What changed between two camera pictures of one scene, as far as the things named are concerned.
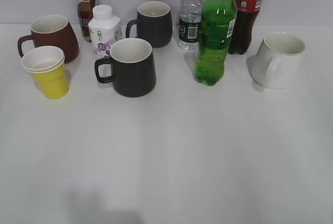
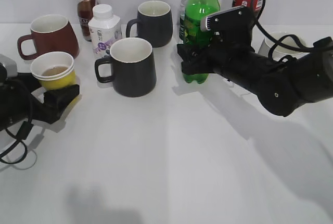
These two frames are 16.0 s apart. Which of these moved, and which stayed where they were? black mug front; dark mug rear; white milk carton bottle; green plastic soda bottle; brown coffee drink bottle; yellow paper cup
Moved: yellow paper cup; green plastic soda bottle
Stayed: dark mug rear; white milk carton bottle; black mug front; brown coffee drink bottle
